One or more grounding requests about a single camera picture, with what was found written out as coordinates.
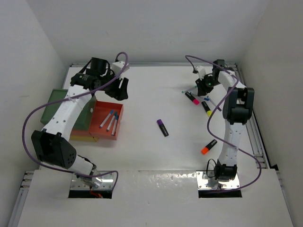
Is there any yellow bottom drawer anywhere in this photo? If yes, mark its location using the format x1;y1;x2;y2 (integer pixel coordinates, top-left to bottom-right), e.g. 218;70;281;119
70;134;98;142

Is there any pink highlighter marker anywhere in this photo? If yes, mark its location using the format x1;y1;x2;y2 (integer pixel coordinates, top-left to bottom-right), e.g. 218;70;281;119
185;92;200;105

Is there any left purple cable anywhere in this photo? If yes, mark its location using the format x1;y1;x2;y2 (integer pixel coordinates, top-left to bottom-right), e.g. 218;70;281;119
22;52;130;190

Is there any lavender fineliner pen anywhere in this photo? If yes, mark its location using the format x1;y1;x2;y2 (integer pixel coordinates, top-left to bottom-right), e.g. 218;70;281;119
99;110;114;128

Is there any light blue fineliner pen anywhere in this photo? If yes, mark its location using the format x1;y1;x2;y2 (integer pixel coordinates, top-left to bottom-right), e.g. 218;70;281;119
111;115;119;136

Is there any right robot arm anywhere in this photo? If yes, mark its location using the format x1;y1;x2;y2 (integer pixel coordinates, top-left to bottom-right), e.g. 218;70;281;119
196;59;255;181

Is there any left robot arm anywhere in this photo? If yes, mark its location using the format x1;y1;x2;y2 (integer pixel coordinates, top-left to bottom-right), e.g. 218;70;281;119
31;58;129;177

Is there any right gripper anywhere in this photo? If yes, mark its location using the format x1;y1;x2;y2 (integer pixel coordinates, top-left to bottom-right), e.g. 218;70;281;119
196;74;221;96

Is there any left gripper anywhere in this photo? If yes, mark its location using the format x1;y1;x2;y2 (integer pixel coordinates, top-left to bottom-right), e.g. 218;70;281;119
98;70;128;101

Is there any orange highlighter marker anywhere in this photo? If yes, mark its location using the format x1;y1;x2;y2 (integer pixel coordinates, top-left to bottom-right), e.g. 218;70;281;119
201;139;217;155

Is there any teal fineliner pen top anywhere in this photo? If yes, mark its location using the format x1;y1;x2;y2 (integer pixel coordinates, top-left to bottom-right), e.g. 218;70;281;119
181;86;197;94

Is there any violet fineliner pen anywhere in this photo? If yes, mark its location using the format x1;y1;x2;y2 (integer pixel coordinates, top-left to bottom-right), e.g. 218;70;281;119
206;96;222;112

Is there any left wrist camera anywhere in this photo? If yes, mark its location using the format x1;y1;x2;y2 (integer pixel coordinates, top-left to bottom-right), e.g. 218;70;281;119
111;61;129;75

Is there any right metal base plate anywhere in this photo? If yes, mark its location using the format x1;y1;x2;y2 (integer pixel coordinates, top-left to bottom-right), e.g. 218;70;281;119
196;171;240;191

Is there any purple highlighter marker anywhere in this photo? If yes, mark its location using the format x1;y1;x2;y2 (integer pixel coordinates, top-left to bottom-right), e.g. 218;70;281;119
156;119;169;137

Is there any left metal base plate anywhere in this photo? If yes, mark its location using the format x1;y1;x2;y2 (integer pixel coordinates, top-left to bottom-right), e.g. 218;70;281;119
70;171;114;191

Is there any coral drawer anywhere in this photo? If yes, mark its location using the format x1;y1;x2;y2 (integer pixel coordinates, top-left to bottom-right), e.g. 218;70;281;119
70;101;124;142

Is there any metal base plate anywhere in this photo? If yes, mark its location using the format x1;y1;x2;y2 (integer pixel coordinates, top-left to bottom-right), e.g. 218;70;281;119
196;171;240;191
70;171;114;191

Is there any yellow highlighter marker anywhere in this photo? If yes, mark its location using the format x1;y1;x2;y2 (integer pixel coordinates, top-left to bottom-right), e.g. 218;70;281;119
201;101;212;117

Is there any green top drawer box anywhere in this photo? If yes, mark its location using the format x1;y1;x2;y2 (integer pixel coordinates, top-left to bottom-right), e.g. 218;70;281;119
40;89;97;130

